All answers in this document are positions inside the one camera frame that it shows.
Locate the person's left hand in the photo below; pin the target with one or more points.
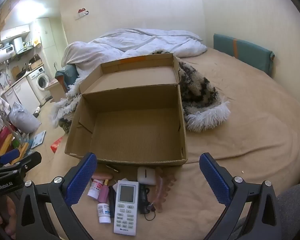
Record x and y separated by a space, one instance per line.
11 210

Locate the white washing machine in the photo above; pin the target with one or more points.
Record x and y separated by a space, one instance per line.
41 81

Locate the white cylinder appliance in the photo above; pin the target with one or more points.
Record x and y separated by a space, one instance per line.
18 45

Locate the white remote control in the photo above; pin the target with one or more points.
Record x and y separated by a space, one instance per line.
126 212

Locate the tall white cupboard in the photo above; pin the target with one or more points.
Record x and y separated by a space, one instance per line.
48 35

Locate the pink compact case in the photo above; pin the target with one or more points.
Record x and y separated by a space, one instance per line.
102 175

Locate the white charger plug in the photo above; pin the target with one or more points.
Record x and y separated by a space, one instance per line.
146 176

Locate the white hanging cloth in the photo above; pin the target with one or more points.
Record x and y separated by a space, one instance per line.
0 105

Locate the teal cushion with orange stripe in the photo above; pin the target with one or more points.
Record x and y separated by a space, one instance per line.
250 52

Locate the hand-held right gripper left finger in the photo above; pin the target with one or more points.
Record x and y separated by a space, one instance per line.
81 180

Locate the thin dark pen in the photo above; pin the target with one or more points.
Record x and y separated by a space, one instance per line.
112 168

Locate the white duvet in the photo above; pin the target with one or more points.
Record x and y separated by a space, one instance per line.
140 42

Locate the white water heater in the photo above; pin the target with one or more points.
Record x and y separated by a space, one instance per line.
2 55

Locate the white pill bottle red label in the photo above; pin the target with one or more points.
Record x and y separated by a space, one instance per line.
95 190

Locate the small pink bottle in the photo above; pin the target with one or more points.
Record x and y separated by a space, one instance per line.
103 192

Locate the brown cardboard box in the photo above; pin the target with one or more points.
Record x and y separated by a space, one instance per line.
135 135

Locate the teal padded chair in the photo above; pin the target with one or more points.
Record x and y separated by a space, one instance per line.
68 73

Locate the white kitchen base cabinet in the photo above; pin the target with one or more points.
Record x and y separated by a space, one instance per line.
25 92

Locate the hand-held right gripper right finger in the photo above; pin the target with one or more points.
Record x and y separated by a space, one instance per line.
213 177

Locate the red packet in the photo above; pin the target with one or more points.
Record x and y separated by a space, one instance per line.
57 145

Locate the bathroom scale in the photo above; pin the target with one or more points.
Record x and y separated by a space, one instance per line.
38 138

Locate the white pill bottle blue label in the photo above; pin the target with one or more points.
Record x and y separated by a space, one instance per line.
103 212

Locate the black stick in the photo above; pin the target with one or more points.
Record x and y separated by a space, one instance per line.
112 202

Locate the fluffy patterned blanket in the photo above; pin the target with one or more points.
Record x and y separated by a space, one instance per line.
200 92

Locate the small wooden table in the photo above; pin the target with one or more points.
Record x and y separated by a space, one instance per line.
55 90

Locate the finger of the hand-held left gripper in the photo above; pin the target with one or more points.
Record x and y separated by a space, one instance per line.
8 155
30 158

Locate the white foam block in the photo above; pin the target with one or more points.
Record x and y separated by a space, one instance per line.
115 188

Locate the grey plastic bag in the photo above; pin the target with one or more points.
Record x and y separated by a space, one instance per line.
23 121

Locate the white upper cabinet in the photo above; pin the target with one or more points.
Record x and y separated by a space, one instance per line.
15 32

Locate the person's grey trouser leg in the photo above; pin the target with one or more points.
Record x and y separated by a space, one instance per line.
292 205

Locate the wall hook with red item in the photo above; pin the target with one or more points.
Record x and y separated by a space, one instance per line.
82 12

